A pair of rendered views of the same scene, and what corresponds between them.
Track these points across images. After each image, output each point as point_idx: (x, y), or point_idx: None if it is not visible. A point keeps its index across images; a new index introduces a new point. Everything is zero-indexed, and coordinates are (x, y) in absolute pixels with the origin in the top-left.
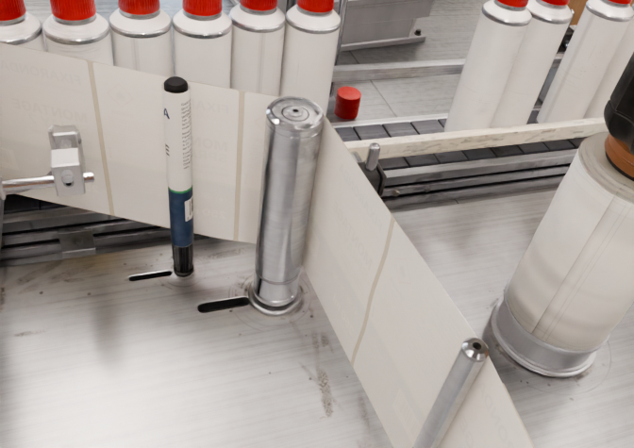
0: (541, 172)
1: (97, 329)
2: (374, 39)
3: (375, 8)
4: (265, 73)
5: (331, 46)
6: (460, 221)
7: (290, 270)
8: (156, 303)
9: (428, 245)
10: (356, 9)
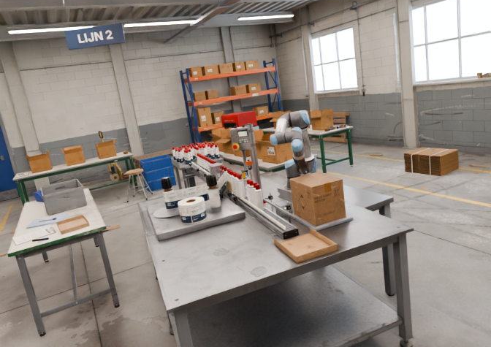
0: (250, 211)
1: None
2: (288, 199)
3: (287, 193)
4: (237, 184)
5: (238, 182)
6: (233, 205)
7: None
8: None
9: (228, 204)
10: (285, 192)
